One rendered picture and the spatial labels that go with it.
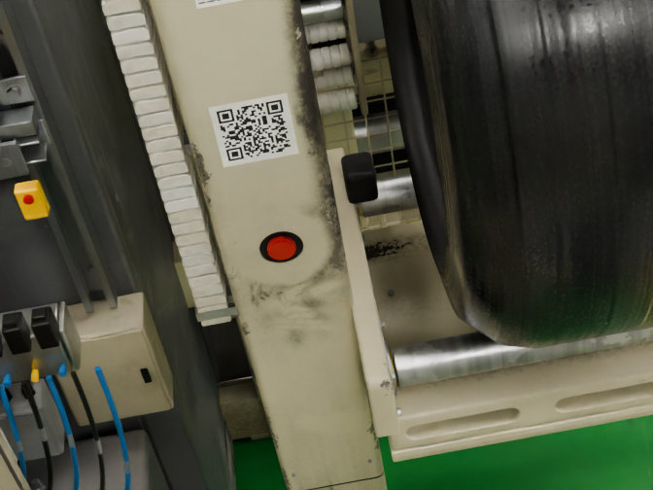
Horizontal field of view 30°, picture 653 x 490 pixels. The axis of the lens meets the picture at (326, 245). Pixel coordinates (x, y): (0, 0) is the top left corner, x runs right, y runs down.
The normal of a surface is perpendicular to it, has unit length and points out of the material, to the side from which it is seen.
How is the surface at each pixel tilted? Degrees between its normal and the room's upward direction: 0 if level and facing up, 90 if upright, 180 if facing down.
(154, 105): 90
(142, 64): 90
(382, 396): 90
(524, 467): 0
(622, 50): 56
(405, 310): 0
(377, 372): 0
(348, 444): 90
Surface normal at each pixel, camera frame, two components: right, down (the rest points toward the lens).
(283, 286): 0.12, 0.69
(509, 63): -0.25, 0.18
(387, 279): -0.14, -0.70
